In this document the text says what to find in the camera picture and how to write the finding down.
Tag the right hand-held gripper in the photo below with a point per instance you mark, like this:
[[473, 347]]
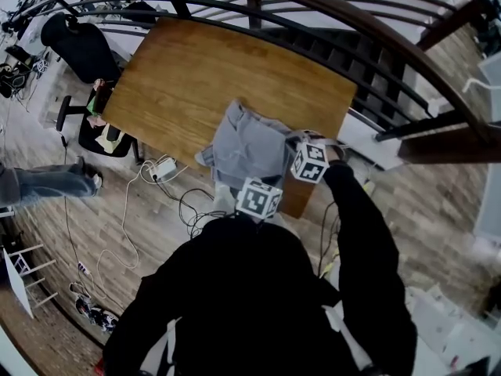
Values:
[[311, 163]]

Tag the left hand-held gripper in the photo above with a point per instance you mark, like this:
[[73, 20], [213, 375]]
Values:
[[258, 200]]

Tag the gray pants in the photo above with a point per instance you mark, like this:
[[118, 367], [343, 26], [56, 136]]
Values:
[[242, 139]]

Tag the person's right forearm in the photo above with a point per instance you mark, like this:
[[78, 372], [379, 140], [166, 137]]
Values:
[[352, 210]]

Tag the person's black top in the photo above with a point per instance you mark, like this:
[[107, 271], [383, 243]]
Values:
[[242, 288]]

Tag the white power strip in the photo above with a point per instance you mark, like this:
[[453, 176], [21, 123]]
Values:
[[163, 167]]

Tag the dark staircase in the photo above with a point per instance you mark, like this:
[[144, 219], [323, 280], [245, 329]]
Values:
[[352, 61]]

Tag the dark wooden stair railing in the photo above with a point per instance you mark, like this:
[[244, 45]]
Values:
[[352, 18]]

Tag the green and pink cloth pile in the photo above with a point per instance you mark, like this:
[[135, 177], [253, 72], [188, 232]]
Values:
[[99, 104]]

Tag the pair of patterned shoes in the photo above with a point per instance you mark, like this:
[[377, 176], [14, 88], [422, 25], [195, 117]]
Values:
[[94, 312]]

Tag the white box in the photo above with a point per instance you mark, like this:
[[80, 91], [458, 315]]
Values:
[[442, 327]]

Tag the black office chair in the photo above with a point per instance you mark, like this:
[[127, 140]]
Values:
[[78, 53]]

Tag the white slatted rack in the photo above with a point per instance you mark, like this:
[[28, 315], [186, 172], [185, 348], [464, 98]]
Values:
[[27, 276]]

